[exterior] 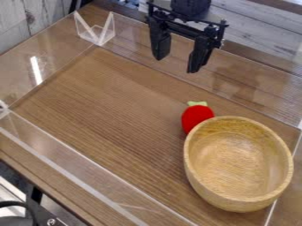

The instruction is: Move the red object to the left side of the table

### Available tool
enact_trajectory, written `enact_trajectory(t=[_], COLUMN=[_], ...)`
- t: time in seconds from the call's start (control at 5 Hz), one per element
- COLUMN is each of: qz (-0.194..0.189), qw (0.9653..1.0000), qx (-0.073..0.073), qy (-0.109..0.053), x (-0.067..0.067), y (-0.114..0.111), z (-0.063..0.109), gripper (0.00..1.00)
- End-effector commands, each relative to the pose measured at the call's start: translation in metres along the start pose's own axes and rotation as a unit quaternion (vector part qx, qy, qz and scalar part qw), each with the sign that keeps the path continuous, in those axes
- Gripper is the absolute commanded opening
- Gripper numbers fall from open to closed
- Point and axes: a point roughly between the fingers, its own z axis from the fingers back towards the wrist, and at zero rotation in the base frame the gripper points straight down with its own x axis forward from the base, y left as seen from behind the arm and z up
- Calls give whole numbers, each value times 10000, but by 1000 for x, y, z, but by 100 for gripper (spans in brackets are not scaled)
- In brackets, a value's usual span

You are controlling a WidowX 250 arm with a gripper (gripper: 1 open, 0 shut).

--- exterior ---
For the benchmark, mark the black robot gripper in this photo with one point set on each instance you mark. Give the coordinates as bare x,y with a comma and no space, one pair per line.
187,18

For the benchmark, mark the red plush strawberry toy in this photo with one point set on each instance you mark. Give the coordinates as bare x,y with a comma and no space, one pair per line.
196,113

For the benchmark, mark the oval wooden bowl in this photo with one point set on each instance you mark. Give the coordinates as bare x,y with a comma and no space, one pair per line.
238,163

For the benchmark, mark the clear acrylic front wall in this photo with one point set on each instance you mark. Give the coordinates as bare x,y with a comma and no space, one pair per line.
95,194

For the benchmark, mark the black table leg frame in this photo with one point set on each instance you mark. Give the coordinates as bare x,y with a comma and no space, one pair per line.
44,217

